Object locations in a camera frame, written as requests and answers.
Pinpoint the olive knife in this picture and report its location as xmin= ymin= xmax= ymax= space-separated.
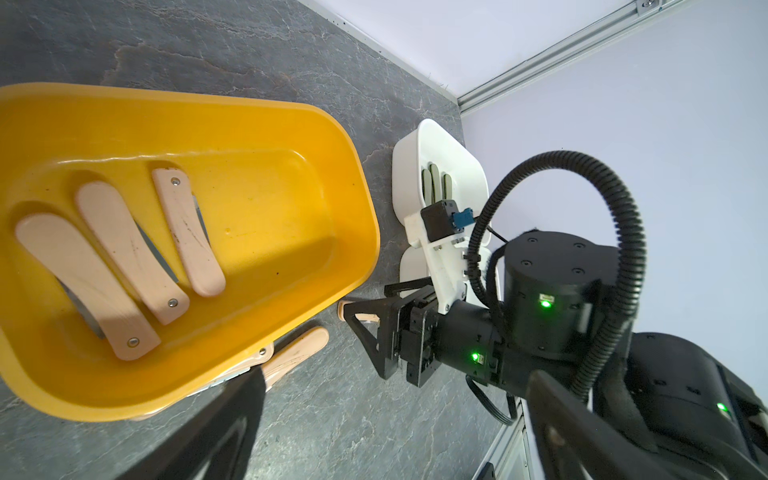
xmin=429 ymin=163 xmax=444 ymax=204
xmin=421 ymin=168 xmax=434 ymax=206
xmin=442 ymin=173 xmax=453 ymax=200

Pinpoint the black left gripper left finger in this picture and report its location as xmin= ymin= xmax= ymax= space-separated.
xmin=120 ymin=367 xmax=266 ymax=479

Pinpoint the olive knife top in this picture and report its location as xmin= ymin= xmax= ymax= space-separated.
xmin=442 ymin=173 xmax=453 ymax=200

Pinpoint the white basin with knives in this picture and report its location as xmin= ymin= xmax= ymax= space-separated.
xmin=392 ymin=119 xmax=489 ymax=223

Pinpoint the peach knife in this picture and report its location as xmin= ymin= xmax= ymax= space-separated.
xmin=151 ymin=168 xmax=226 ymax=298
xmin=187 ymin=343 xmax=275 ymax=398
xmin=337 ymin=300 xmax=380 ymax=324
xmin=75 ymin=181 xmax=190 ymax=325
xmin=261 ymin=326 xmax=330 ymax=391
xmin=14 ymin=213 xmax=161 ymax=361

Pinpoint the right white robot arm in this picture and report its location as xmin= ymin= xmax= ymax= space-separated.
xmin=337 ymin=150 xmax=767 ymax=479

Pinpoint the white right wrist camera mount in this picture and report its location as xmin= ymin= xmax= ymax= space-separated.
xmin=404 ymin=200 xmax=482 ymax=314

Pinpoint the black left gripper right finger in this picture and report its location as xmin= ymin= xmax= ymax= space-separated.
xmin=526 ymin=370 xmax=672 ymax=479

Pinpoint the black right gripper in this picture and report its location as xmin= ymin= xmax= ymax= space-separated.
xmin=343 ymin=286 xmax=439 ymax=387

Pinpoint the yellow plastic basin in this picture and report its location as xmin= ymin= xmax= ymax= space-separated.
xmin=1 ymin=83 xmax=380 ymax=422

